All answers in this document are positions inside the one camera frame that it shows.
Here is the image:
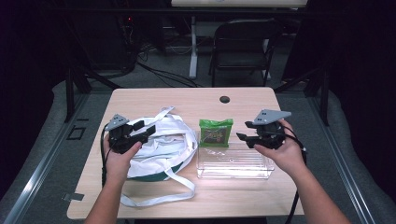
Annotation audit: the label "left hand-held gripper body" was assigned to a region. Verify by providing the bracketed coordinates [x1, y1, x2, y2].
[105, 113, 149, 155]

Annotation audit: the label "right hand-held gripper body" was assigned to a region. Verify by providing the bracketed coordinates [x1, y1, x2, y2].
[245, 108, 292, 151]

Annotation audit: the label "white cloth tote bag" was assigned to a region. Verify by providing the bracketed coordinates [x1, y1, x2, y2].
[120, 105, 200, 209]

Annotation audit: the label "clear plastic box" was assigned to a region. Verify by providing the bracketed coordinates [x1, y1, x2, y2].
[195, 132, 276, 180]

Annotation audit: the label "green seaweed snack packet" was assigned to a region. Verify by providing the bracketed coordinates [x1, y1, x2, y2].
[198, 118, 234, 149]

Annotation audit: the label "person's right hand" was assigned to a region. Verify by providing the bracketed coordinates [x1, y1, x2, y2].
[253, 119, 308, 179]

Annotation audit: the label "person's left hand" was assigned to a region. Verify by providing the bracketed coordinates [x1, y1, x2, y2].
[103, 135, 143, 189]

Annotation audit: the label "black metal stand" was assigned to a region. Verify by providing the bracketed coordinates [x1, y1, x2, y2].
[274, 62, 331, 127]
[64, 18, 122, 124]

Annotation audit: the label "grey tape strip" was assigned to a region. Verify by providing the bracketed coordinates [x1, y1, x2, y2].
[63, 192, 85, 202]

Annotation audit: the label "black folding chair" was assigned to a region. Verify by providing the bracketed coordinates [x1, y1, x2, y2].
[209, 18, 278, 89]

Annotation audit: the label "white desk leg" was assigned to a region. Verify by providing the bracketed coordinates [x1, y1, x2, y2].
[189, 15, 199, 79]

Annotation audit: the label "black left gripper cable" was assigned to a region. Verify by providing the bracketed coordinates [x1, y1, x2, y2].
[99, 122, 114, 189]

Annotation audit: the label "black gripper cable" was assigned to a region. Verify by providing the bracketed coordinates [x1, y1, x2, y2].
[281, 132, 309, 224]
[99, 122, 114, 189]

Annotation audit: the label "floor cables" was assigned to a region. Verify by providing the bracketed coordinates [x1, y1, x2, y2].
[118, 15, 202, 89]

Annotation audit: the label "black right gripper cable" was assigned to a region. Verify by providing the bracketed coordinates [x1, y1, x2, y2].
[281, 132, 309, 224]

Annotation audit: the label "metal floor rail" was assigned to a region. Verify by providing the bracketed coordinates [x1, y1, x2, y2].
[2, 92, 90, 224]

